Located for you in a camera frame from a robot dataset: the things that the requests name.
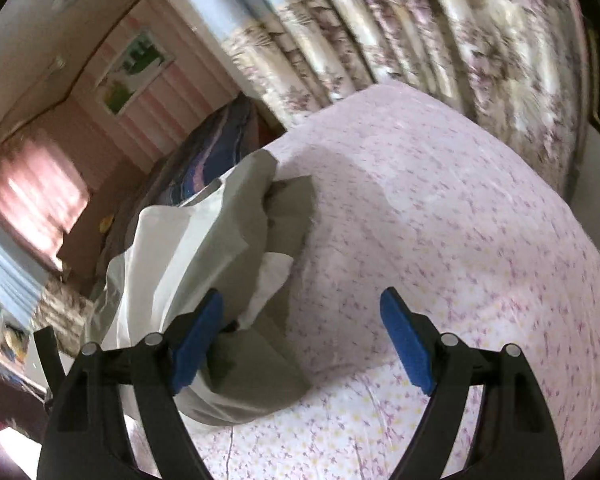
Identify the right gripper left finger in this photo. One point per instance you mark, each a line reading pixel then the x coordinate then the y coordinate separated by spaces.
pixel 86 435

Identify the olive and white jacket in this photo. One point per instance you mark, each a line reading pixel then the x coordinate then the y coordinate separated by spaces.
pixel 239 236

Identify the floral blue curtain left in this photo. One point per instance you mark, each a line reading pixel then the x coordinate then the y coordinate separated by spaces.
pixel 37 298

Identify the floral blue curtain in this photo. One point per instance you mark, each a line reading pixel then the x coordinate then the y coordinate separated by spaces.
pixel 37 298
pixel 518 68

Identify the small yellow object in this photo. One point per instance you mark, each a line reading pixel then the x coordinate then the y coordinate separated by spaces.
pixel 105 224

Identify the pink window curtain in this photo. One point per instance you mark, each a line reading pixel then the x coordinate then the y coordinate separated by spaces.
pixel 41 194

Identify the pink floral bed sheet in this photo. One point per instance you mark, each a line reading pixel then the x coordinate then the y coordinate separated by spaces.
pixel 412 195

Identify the dark striped bed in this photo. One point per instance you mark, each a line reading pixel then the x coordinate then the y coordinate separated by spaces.
pixel 218 144

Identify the floral blue curtain right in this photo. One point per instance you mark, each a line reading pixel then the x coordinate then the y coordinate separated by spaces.
pixel 518 68

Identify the landscape wall picture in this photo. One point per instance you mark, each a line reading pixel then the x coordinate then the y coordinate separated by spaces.
pixel 131 71

